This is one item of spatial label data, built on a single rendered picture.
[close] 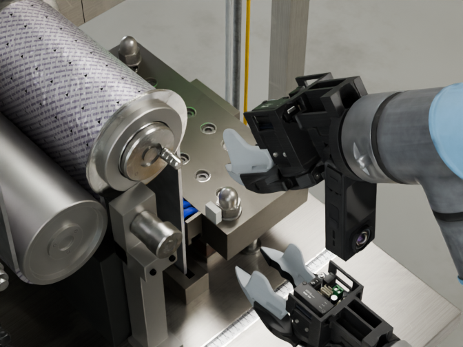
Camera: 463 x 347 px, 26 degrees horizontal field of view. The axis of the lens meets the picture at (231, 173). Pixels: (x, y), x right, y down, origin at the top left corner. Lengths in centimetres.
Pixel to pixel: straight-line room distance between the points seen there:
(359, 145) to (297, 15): 140
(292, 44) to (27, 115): 111
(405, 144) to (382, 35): 248
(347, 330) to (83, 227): 33
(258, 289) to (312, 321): 10
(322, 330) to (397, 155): 41
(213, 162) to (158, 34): 180
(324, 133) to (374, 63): 226
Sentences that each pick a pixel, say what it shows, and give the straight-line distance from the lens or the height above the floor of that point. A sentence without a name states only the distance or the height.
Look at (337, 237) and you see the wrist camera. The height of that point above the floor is 138.
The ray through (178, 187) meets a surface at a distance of 128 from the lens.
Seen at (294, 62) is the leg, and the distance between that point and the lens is 229.
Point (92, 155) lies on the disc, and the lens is 111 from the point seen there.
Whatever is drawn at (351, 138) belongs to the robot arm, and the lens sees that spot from 81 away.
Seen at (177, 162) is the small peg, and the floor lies 125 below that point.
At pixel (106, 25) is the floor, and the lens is 326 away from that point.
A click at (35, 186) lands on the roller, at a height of 124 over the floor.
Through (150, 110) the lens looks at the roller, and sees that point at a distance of 112.
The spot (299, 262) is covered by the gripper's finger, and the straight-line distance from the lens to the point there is 121.
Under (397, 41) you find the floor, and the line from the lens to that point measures 322.
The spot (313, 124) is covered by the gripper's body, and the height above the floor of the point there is 148.
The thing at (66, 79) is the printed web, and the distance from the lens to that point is 117.
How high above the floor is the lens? 210
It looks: 49 degrees down
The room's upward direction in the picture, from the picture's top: straight up
